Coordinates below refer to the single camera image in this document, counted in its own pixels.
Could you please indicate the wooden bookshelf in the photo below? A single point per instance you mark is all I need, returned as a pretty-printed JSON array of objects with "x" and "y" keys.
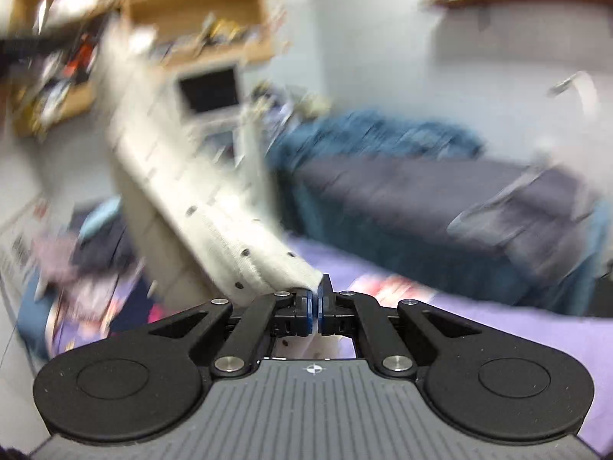
[{"x": 158, "y": 14}]

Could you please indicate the purple floral bedsheet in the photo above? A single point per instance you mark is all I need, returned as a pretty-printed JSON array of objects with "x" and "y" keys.
[{"x": 479, "y": 318}]

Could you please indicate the white printed box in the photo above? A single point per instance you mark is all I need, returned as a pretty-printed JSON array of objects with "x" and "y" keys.
[{"x": 19, "y": 249}]

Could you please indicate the cream polka dot shirt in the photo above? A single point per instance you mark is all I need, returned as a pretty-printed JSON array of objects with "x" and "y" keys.
[{"x": 191, "y": 211}]

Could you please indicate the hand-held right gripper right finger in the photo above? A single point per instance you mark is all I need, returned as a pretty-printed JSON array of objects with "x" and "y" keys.
[{"x": 326, "y": 314}]

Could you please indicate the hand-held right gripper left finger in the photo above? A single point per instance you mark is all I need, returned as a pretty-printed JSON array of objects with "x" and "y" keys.
[{"x": 306, "y": 314}]

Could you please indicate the white framed dark screen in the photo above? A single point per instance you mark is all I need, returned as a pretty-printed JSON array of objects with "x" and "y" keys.
[{"x": 209, "y": 88}]

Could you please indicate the grey garment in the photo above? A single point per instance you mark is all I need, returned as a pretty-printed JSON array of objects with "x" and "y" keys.
[{"x": 507, "y": 211}]

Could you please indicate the pile of mixed clothes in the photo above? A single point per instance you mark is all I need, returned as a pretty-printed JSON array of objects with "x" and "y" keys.
[{"x": 81, "y": 268}]

